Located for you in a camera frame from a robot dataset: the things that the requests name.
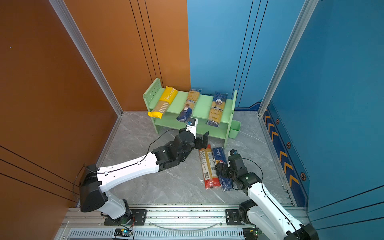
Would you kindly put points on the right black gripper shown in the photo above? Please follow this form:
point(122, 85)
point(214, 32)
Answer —
point(224, 167)

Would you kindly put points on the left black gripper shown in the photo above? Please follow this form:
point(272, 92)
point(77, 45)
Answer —
point(199, 145)

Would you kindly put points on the red spaghetti bag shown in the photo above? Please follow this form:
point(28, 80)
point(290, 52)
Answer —
point(208, 164)

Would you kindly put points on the blue yellow pasta bag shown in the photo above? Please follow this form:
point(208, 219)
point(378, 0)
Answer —
point(217, 109)

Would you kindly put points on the yellow blue spaghetti bag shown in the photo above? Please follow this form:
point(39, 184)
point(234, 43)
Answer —
point(189, 105)

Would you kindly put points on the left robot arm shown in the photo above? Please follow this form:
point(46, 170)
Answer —
point(96, 183)

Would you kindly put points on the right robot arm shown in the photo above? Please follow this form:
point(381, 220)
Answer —
point(262, 209)

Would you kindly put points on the green two-tier shelf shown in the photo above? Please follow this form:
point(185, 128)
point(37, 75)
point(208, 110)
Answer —
point(200, 112)

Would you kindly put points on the blue Barilla spaghetti box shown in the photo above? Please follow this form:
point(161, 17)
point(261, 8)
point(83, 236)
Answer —
point(219, 157)

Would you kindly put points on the green side cup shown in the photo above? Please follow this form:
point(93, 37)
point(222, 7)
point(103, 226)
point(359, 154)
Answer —
point(234, 129)

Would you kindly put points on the right circuit board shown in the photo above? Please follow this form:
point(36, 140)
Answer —
point(251, 234)

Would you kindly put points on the circuit board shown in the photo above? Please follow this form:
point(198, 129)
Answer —
point(123, 234)
point(251, 234)

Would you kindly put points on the left circuit board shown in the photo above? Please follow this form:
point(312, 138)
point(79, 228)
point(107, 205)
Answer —
point(123, 234)

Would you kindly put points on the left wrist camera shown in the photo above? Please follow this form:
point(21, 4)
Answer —
point(192, 126)

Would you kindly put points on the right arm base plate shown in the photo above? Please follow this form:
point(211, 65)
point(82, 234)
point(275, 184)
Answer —
point(236, 217)

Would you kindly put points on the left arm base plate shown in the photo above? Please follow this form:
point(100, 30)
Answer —
point(136, 218)

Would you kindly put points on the aluminium front rail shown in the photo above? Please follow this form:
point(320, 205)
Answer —
point(165, 222)

